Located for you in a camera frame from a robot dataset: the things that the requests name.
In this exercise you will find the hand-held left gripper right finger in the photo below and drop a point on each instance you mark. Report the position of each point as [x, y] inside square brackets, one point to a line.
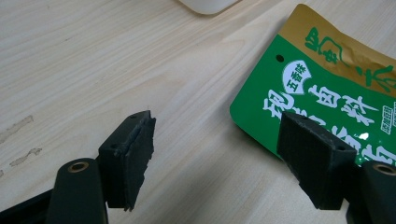
[314, 155]

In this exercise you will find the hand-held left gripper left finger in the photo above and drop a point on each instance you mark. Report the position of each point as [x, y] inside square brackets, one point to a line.
[127, 161]

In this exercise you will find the green and gold seasoning packet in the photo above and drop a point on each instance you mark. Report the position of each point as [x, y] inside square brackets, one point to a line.
[323, 81]

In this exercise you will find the white rounded object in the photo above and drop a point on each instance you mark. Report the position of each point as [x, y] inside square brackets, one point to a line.
[207, 5]

